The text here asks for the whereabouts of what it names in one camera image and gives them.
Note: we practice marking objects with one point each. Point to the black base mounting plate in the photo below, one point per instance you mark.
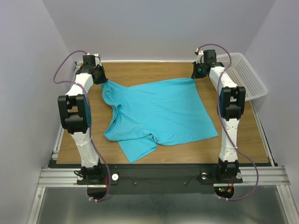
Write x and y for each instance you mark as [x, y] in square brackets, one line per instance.
[156, 179]

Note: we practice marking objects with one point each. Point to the white plastic basket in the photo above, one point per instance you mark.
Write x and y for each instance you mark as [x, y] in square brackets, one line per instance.
[242, 74]

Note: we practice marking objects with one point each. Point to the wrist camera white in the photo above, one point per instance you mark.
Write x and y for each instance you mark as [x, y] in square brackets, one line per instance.
[200, 55]
[97, 56]

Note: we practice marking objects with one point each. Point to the aluminium frame rail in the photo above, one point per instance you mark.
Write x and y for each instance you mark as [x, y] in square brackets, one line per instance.
[263, 137]
[64, 177]
[63, 99]

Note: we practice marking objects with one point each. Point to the left aluminium frame rail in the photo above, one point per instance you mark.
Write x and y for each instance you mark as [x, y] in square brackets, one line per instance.
[63, 99]

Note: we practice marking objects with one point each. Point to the right aluminium frame rail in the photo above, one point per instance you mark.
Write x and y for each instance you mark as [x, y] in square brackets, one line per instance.
[263, 137]

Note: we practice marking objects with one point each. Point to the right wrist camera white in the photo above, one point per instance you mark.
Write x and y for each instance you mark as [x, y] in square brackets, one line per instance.
[200, 55]

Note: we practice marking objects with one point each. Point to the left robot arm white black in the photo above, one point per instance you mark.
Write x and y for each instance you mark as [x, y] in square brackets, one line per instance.
[75, 115]

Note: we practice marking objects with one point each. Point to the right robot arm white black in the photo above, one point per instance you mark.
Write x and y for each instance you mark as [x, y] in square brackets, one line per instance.
[230, 108]

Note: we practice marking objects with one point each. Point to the turquoise t shirt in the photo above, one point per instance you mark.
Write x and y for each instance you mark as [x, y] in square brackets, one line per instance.
[167, 113]

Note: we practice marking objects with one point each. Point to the front aluminium frame rail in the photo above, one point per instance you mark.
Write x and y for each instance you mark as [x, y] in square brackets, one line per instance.
[64, 177]

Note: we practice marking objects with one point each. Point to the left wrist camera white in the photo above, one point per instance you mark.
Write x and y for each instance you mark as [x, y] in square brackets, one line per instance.
[97, 56]

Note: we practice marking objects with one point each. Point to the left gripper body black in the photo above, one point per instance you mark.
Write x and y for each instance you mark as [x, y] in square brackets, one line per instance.
[101, 76]

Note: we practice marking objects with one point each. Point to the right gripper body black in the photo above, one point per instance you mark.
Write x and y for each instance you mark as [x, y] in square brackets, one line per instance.
[196, 73]

